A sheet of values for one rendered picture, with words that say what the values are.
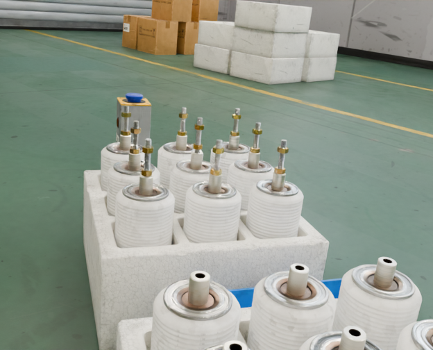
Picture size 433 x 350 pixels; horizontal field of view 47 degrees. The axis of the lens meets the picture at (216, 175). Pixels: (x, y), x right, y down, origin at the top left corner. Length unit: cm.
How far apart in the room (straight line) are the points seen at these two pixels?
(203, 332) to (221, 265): 32
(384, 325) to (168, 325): 26
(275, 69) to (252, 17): 40
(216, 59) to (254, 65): 40
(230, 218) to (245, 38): 302
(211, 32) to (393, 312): 357
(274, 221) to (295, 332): 33
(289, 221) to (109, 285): 32
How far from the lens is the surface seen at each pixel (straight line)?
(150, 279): 82
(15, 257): 117
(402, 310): 64
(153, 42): 475
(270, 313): 58
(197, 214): 84
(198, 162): 95
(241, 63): 380
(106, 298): 82
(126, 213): 80
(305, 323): 58
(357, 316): 65
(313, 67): 400
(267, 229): 88
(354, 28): 671
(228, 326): 55
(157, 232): 81
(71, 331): 94
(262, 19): 368
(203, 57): 410
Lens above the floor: 57
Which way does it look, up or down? 20 degrees down
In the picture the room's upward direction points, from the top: 6 degrees clockwise
